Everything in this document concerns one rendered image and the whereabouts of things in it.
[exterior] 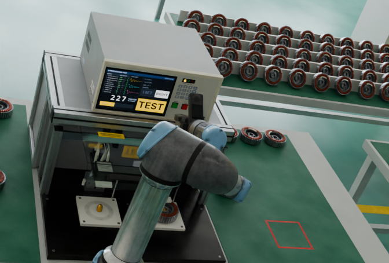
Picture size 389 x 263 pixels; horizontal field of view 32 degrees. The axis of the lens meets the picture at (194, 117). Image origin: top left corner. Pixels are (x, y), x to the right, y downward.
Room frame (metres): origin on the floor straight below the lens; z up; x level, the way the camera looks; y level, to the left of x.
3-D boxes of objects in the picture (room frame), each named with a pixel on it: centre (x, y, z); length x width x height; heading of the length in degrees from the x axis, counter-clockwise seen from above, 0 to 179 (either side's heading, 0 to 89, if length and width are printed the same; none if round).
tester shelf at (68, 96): (2.28, 0.24, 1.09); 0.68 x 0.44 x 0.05; 115
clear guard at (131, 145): (1.94, 0.21, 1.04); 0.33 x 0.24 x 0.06; 25
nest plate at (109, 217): (1.94, 0.21, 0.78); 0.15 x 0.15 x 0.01; 25
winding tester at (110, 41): (2.29, 0.23, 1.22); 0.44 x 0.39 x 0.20; 115
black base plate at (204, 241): (2.00, 0.11, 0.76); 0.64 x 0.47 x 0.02; 115
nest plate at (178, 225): (2.04, -0.01, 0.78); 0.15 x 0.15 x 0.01; 25
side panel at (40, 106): (2.22, 0.57, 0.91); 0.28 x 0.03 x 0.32; 25
